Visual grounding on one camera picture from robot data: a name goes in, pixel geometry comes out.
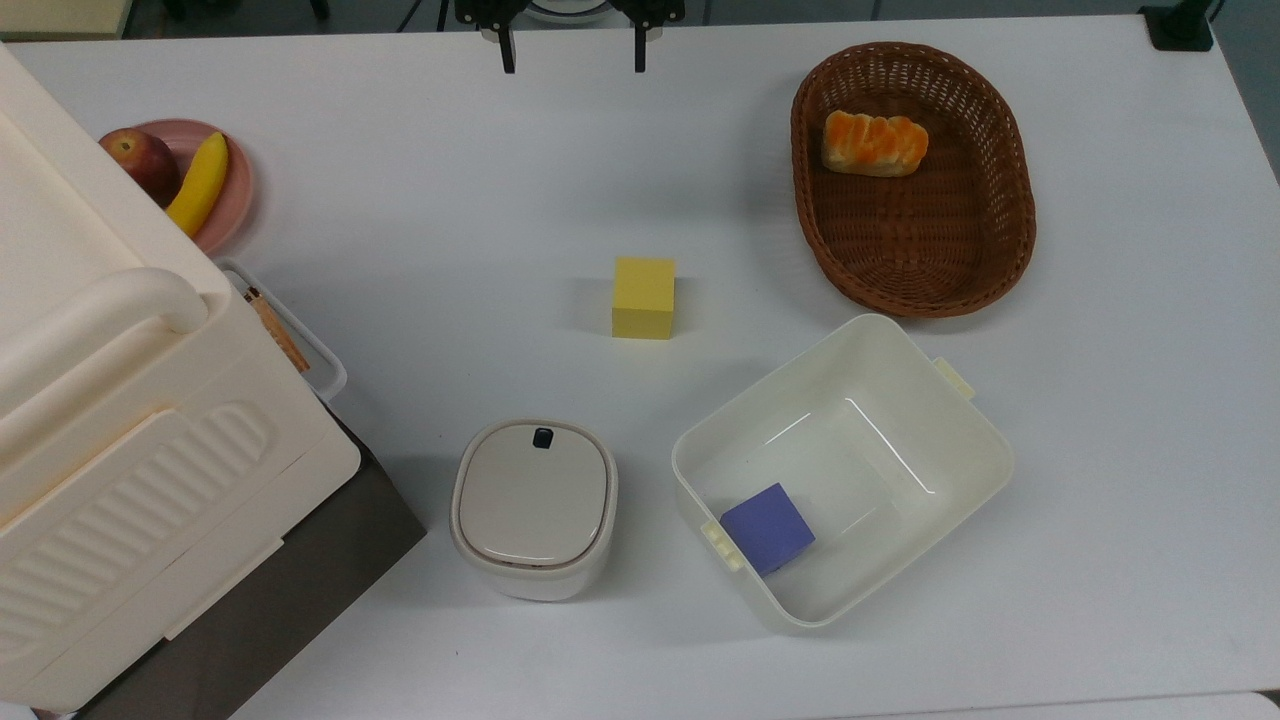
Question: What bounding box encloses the white plastic bin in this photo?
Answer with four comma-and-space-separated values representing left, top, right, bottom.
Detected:
671, 314, 1014, 631

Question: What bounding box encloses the yellow toy banana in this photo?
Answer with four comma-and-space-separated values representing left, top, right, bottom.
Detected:
165, 132, 230, 238

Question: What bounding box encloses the white lidded canister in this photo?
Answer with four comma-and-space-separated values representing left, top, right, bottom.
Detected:
449, 418, 619, 602

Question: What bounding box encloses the purple cube block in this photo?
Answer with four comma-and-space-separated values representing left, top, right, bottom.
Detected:
720, 483, 816, 576

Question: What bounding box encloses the cream plastic storage box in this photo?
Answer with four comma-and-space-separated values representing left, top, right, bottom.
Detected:
0, 45, 362, 714

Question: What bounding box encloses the red toy apple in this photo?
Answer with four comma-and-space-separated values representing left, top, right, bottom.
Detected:
98, 127, 184, 209

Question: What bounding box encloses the toy bread loaf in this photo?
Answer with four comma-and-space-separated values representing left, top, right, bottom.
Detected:
821, 110, 929, 179

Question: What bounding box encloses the black table clamp mount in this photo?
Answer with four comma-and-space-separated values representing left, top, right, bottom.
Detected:
1140, 0, 1217, 53

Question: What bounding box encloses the yellow cube block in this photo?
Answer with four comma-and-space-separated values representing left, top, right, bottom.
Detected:
612, 257, 677, 341

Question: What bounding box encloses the pink plate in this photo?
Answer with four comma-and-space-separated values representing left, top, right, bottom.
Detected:
135, 119, 255, 257

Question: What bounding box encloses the beige background cabinet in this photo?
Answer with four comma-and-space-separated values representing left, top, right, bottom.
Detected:
0, 0, 133, 41

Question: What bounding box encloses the clear tray with pencil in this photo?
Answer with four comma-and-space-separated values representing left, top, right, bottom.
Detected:
215, 258, 348, 403

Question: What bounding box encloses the brown wicker basket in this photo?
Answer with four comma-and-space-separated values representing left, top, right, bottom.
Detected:
790, 42, 1037, 319

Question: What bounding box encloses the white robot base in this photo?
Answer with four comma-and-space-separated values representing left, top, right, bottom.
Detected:
524, 0, 613, 27

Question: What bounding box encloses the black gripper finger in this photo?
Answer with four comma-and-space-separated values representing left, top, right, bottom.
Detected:
455, 0, 527, 76
610, 0, 688, 75

